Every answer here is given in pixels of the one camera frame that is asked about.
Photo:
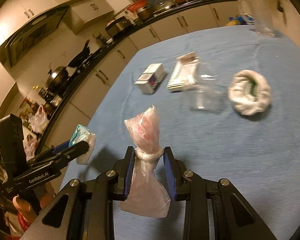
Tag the black frying pan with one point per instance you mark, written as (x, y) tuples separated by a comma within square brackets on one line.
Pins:
[(80, 57)]

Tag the steel pot with lid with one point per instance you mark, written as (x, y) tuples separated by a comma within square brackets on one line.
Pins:
[(56, 79)]

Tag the white small carton box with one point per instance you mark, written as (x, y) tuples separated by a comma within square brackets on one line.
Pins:
[(149, 80)]

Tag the clear glass pitcher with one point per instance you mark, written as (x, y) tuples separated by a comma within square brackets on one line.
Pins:
[(257, 14)]

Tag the clear plastic wrapper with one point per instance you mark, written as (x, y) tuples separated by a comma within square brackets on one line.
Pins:
[(202, 93)]

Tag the red lidded cooking pot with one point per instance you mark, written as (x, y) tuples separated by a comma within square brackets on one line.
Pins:
[(142, 8)]

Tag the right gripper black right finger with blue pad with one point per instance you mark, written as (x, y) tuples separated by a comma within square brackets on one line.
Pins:
[(185, 185)]

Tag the black range hood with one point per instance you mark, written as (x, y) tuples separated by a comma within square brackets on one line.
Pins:
[(23, 40)]

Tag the white plastic bag on counter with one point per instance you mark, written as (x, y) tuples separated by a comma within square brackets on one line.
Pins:
[(39, 120)]

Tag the blue table cloth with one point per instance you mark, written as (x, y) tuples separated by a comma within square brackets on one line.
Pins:
[(259, 154)]

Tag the pink knotted plastic bag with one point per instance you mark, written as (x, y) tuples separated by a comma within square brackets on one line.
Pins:
[(147, 196)]

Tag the white flat packet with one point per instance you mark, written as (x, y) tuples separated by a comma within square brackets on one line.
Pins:
[(186, 65)]

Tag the jaws of the black left gripper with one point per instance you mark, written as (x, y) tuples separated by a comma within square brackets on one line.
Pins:
[(59, 156)]

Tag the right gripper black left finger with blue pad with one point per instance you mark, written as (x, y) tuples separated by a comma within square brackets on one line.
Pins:
[(112, 185)]

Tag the white knitted glove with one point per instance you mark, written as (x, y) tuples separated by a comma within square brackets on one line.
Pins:
[(249, 93)]

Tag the person's left hand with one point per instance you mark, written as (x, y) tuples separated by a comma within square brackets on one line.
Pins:
[(25, 208)]

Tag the black toaster appliance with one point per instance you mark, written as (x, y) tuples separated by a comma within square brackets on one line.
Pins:
[(117, 26)]

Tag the dark kettle on counter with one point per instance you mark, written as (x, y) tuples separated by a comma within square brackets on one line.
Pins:
[(100, 40)]

